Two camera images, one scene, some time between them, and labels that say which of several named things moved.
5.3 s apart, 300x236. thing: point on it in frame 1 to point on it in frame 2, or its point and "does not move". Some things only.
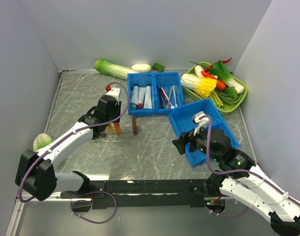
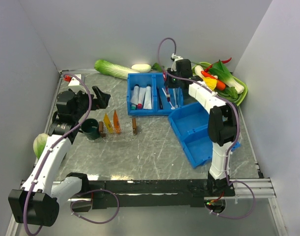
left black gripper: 117,108 to 101,102
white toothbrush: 174,91 to 172,107
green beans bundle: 227,99 does not move
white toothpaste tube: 134,99 does not move
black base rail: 142,194 does not move
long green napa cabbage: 105,68 does not move
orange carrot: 220,85 does not move
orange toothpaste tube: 117,128 does not move
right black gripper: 186,137 to 169,83
